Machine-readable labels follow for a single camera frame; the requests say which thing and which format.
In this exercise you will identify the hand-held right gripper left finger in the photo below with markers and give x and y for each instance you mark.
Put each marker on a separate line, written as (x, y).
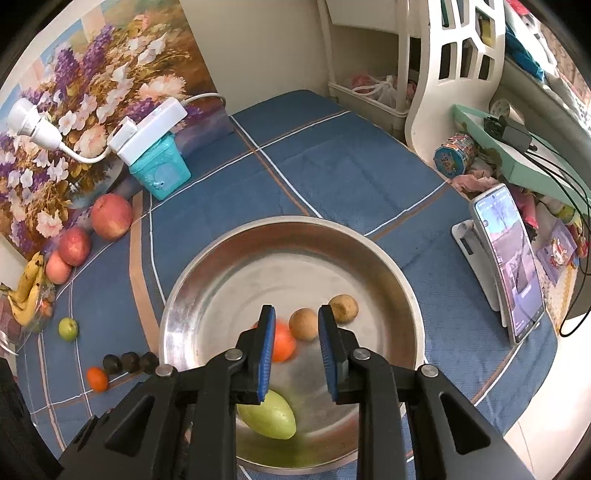
(264, 353)

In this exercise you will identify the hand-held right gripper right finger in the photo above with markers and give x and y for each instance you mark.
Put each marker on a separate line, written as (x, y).
(327, 353)

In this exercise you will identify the stainless steel bowl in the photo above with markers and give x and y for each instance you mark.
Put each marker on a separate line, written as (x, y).
(277, 277)

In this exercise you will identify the brown round fruit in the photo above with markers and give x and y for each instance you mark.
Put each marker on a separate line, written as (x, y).
(303, 325)
(344, 308)

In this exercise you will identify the green mango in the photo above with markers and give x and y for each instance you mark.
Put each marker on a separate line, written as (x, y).
(273, 418)

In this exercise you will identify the dark brown chestnut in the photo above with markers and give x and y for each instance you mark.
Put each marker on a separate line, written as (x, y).
(130, 362)
(148, 362)
(112, 363)

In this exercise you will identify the small orange tangerine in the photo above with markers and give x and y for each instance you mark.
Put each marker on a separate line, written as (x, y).
(97, 379)

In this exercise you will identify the white phone stand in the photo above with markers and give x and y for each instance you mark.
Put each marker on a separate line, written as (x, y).
(466, 244)

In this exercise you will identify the blue plaid tablecloth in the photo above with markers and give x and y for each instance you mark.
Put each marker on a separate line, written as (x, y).
(323, 161)

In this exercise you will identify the small green fruit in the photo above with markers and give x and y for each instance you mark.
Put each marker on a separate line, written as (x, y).
(68, 329)

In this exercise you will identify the smartphone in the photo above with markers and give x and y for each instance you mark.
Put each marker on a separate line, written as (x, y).
(508, 258)

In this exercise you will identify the large red apple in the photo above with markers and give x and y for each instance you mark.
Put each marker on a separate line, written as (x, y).
(111, 216)

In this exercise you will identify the teal plastic box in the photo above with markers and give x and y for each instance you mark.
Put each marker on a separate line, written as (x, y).
(159, 170)

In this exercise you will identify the medium red apple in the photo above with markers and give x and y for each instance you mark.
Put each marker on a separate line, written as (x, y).
(74, 246)

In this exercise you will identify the small red apple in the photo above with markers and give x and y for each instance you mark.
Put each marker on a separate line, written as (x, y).
(57, 268)

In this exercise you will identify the pink cloth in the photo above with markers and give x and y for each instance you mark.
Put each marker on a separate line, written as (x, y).
(472, 179)

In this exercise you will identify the clear plastic bag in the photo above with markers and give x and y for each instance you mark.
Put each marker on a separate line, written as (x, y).
(32, 323)

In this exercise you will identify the colourful printed tin can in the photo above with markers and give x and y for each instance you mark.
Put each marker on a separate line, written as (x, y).
(455, 154)

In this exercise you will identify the bunch of yellow bananas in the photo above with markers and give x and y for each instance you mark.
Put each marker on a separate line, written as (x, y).
(28, 290)

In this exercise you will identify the colourful printed booklet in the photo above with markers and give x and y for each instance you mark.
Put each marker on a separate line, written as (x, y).
(556, 253)

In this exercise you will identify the white power strip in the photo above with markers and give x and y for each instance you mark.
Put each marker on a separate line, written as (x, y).
(154, 124)

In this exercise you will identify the white storage rack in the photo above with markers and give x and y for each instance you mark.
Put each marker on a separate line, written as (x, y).
(364, 99)

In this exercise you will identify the white plastic bag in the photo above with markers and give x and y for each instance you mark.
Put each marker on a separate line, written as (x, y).
(382, 90)

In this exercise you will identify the mint green tray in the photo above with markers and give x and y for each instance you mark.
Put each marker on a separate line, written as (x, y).
(517, 161)

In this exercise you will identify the white plastic chair back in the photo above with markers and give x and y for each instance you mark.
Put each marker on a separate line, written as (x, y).
(455, 99)

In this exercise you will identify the black charger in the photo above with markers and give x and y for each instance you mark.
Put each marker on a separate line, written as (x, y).
(513, 132)

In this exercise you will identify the white gooseneck lamp socket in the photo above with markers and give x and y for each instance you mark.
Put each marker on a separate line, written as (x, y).
(32, 122)

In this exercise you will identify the floral painting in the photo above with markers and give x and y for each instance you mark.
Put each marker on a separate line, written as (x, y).
(92, 69)

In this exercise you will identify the pile of clothes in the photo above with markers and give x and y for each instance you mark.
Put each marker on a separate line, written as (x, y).
(531, 41)

